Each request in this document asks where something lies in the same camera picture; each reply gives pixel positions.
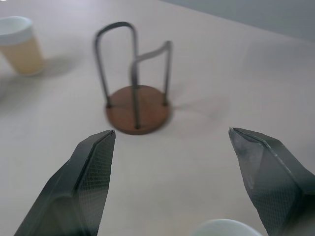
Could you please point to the yellow paper cup white rim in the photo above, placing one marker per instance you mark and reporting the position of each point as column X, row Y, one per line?
column 21, row 46

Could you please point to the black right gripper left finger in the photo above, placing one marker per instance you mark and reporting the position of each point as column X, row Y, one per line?
column 81, row 186

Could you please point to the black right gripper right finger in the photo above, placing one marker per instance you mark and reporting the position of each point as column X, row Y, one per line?
column 270, row 177

